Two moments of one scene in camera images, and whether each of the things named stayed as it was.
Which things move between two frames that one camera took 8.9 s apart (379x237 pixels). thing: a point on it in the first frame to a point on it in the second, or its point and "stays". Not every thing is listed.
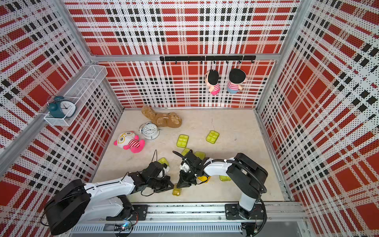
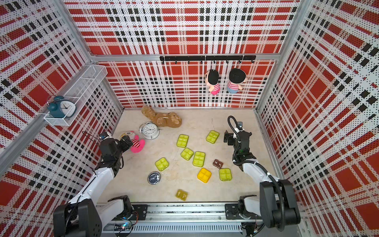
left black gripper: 167,181 to 127,140
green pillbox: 201,155 stays
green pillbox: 212,137 stays
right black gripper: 184,182 to 231,137
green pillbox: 163,160 stays
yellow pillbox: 204,178 stays
